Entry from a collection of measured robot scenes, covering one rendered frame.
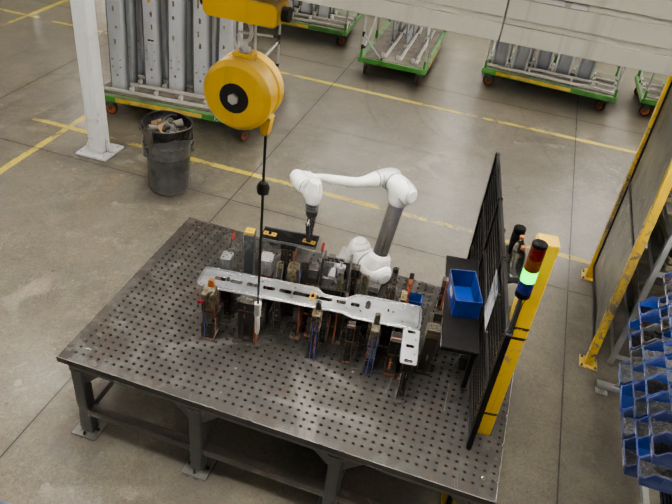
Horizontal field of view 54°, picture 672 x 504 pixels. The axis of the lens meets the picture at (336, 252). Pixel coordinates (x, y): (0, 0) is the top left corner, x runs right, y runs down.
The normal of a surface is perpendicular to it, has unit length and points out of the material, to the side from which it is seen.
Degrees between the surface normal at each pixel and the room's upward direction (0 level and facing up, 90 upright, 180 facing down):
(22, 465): 0
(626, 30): 90
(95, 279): 0
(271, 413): 0
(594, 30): 90
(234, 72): 80
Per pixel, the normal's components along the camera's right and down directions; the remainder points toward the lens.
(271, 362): 0.11, -0.80
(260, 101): -0.13, 0.56
